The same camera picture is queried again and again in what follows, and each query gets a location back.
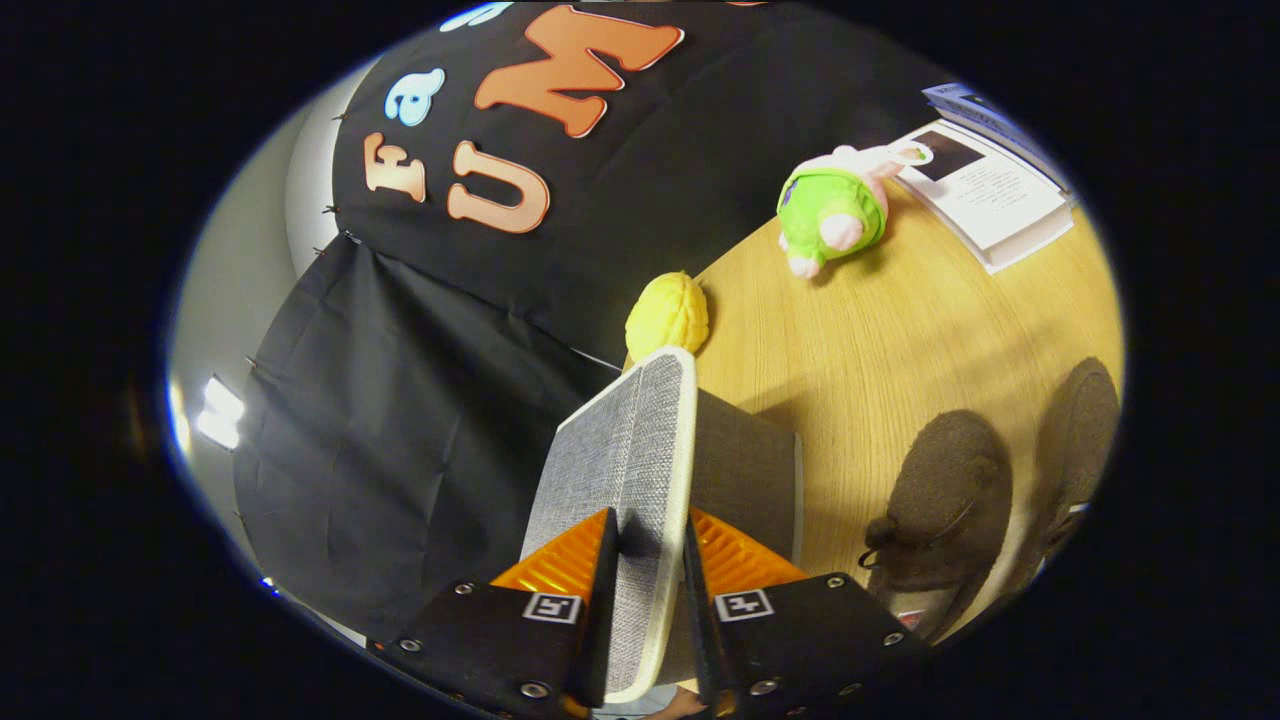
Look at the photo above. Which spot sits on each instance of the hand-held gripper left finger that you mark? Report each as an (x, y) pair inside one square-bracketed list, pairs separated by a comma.
[(598, 620)]

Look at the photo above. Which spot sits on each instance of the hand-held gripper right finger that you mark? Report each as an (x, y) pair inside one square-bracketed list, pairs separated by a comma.
[(700, 620)]

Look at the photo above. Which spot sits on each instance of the grey fabric storage box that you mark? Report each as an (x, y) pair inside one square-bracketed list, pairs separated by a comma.
[(630, 450)]

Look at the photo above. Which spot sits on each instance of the brown fleece shoe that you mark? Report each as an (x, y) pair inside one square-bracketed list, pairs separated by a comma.
[(945, 500), (1078, 430)]

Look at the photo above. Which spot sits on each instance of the yellow corn toy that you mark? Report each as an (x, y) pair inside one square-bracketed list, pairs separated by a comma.
[(668, 315)]

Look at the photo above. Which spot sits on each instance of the narrow ceiling light panel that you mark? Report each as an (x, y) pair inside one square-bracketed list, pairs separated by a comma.
[(218, 412)]

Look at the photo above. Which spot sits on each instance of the green and pink plush toy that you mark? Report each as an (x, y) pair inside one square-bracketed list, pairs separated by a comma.
[(830, 205)]

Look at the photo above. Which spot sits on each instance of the white book with dark photo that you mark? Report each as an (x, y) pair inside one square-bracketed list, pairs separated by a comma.
[(1000, 195)]

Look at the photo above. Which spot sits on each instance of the blue book with dark picture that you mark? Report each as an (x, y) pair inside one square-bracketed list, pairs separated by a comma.
[(990, 115)]

